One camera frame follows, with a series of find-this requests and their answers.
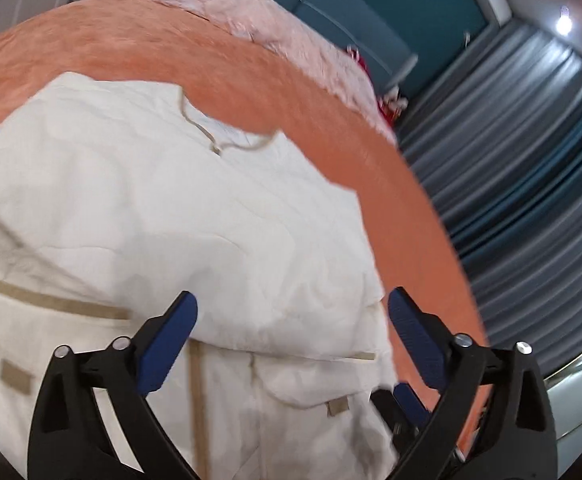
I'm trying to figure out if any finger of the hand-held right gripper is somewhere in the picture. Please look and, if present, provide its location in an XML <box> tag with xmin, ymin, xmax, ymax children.
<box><xmin>370</xmin><ymin>382</ymin><xmax>432</xmax><ymax>456</ymax></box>

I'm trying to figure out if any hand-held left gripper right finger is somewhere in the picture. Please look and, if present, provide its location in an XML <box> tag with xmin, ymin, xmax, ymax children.
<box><xmin>387</xmin><ymin>287</ymin><xmax>558</xmax><ymax>480</ymax></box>

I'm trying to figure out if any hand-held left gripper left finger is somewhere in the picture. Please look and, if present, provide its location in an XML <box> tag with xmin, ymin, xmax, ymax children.
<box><xmin>27</xmin><ymin>290</ymin><xmax>202</xmax><ymax>480</ymax></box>

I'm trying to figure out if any white quilted jacket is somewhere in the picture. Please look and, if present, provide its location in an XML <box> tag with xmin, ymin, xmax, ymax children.
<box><xmin>0</xmin><ymin>71</ymin><xmax>402</xmax><ymax>480</ymax></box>

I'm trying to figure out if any grey pleated curtain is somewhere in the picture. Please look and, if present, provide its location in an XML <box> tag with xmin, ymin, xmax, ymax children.
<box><xmin>396</xmin><ymin>22</ymin><xmax>582</xmax><ymax>368</ymax></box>

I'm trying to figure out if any red and white cloth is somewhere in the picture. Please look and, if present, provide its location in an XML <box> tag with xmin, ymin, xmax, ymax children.
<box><xmin>347</xmin><ymin>45</ymin><xmax>412</xmax><ymax>126</ymax></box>

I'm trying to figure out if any orange plush blanket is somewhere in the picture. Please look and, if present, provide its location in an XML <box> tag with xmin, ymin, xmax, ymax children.
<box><xmin>0</xmin><ymin>0</ymin><xmax>492</xmax><ymax>461</ymax></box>

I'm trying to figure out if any pink fluffy blanket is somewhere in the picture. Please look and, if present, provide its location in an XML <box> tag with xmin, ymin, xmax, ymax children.
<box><xmin>132</xmin><ymin>0</ymin><xmax>400</xmax><ymax>148</ymax></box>

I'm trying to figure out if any ceiling spotlight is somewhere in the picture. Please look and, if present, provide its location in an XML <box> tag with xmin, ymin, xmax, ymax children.
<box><xmin>553</xmin><ymin>6</ymin><xmax>576</xmax><ymax>37</ymax></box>

